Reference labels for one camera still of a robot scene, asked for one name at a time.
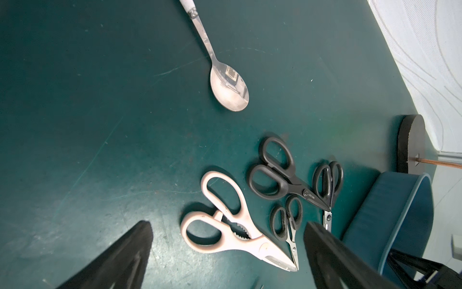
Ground blue plastic storage box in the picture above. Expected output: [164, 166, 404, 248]
[342, 172, 434, 289]

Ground pink kitchen scissors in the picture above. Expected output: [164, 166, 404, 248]
[180, 171, 298, 272]

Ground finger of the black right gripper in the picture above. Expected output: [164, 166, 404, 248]
[387, 249, 462, 289]

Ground copper hook stand rod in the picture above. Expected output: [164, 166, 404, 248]
[414, 158, 462, 169]

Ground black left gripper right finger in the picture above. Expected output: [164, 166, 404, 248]
[303, 222, 397, 289]

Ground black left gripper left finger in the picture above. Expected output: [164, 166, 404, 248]
[59, 220, 154, 289]

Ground large black handled scissors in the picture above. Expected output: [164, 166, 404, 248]
[248, 137, 332, 212]

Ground black scissors silver blades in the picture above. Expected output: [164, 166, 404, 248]
[313, 161, 344, 232]

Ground silver metal spoon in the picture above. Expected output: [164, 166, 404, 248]
[180, 0, 249, 112]

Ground dark oval stand base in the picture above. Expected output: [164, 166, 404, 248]
[397, 114, 426, 175]

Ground small black scissors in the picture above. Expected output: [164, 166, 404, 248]
[270, 196, 303, 270]

